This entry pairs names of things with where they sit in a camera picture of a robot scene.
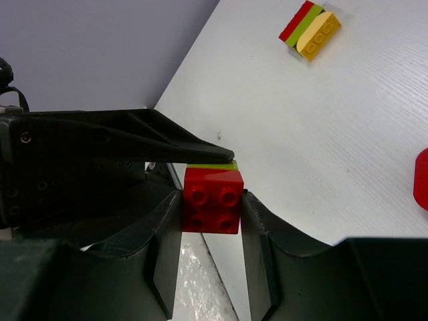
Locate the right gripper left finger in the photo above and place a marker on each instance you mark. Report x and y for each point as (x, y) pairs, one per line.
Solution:
(131, 275)

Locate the red four-stud lego brick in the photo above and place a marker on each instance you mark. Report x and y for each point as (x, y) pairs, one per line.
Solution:
(294, 22)

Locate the red small lego brick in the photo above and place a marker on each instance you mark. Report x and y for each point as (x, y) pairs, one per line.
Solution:
(212, 200)

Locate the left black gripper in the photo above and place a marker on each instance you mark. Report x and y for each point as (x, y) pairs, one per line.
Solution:
(81, 176)

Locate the green long lego brick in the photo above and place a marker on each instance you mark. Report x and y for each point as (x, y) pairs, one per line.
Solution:
(314, 11)

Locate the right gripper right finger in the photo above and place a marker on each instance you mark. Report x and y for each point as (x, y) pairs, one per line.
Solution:
(292, 276)

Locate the red curved lego brick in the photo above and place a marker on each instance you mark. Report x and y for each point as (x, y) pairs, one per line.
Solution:
(420, 187)

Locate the green small lego brick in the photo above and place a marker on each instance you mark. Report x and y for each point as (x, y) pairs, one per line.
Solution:
(232, 166)

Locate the yellow curved lego brick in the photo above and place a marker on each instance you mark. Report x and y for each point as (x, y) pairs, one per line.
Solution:
(317, 35)

